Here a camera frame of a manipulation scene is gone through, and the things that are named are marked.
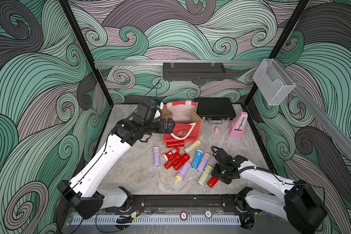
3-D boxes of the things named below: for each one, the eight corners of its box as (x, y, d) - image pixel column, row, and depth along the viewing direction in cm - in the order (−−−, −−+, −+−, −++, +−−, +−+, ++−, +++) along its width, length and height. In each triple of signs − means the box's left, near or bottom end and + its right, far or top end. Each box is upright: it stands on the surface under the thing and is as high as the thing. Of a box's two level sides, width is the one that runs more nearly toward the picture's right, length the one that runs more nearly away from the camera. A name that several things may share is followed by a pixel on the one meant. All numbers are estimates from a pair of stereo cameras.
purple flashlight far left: (152, 166, 88) (151, 164, 86) (154, 149, 96) (153, 146, 94) (159, 166, 88) (159, 164, 86) (160, 149, 96) (160, 146, 94)
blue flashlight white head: (190, 167, 87) (191, 164, 85) (196, 150, 94) (197, 148, 92) (198, 170, 86) (199, 168, 83) (203, 153, 93) (204, 151, 91)
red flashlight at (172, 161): (164, 166, 87) (163, 164, 86) (177, 153, 93) (178, 151, 91) (167, 170, 86) (167, 168, 84) (181, 156, 92) (181, 154, 90)
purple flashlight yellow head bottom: (174, 178, 84) (174, 177, 81) (185, 162, 90) (185, 160, 87) (180, 183, 82) (180, 181, 79) (190, 166, 88) (191, 163, 86)
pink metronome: (229, 137, 102) (239, 121, 88) (226, 127, 108) (234, 110, 93) (241, 137, 102) (253, 121, 88) (238, 127, 108) (248, 110, 93)
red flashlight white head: (164, 162, 89) (164, 160, 87) (161, 158, 91) (161, 155, 88) (180, 152, 93) (180, 150, 91) (176, 148, 95) (177, 145, 93)
